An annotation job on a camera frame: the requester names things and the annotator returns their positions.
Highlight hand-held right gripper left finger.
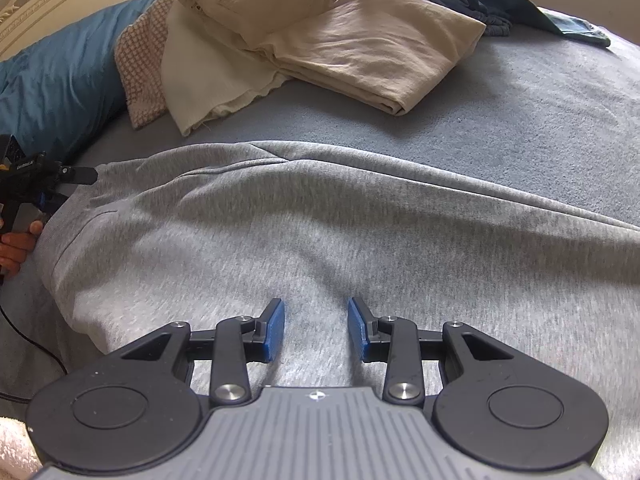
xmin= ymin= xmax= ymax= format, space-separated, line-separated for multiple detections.
xmin=120 ymin=298 xmax=287 ymax=406

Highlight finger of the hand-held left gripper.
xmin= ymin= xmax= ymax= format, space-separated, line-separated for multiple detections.
xmin=56 ymin=164 xmax=99 ymax=187
xmin=36 ymin=191 xmax=71 ymax=217

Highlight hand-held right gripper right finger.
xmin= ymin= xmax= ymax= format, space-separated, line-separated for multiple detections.
xmin=347 ymin=296 xmax=516 ymax=403

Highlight grey hoodie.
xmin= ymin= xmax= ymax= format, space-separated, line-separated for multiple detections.
xmin=30 ymin=141 xmax=640 ymax=480

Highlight person's left hand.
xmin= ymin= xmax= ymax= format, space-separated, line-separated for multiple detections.
xmin=0 ymin=223 xmax=44 ymax=277

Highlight blue quilt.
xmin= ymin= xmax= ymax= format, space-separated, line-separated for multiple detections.
xmin=0 ymin=0 xmax=168 ymax=163

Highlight patterned pillow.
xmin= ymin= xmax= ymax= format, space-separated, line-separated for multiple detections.
xmin=114 ymin=0 xmax=176 ymax=130

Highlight cream cloth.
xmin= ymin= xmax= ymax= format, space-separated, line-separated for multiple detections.
xmin=161 ymin=2 xmax=288 ymax=137

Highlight white fleece garment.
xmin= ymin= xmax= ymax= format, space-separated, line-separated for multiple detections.
xmin=0 ymin=416 xmax=43 ymax=480

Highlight folded beige trousers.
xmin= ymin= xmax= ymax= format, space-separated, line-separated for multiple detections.
xmin=247 ymin=0 xmax=487 ymax=117

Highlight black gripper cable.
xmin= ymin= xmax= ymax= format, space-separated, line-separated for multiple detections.
xmin=0 ymin=305 xmax=68 ymax=403

